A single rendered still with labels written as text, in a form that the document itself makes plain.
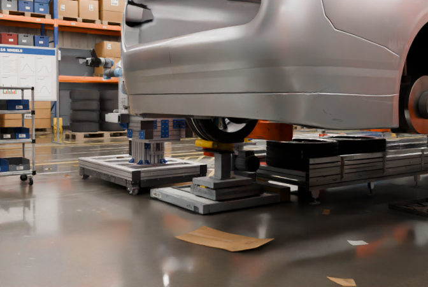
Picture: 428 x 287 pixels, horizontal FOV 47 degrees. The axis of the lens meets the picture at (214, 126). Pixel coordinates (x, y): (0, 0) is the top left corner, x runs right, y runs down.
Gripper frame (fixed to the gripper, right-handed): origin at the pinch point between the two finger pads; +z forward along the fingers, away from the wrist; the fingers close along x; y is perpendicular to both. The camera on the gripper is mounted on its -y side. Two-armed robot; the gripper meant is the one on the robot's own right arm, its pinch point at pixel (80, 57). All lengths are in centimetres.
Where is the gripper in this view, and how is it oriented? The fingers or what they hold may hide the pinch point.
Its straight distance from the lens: 453.2
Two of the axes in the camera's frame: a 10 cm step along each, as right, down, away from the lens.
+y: -1.1, 9.8, 1.4
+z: -6.2, 0.4, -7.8
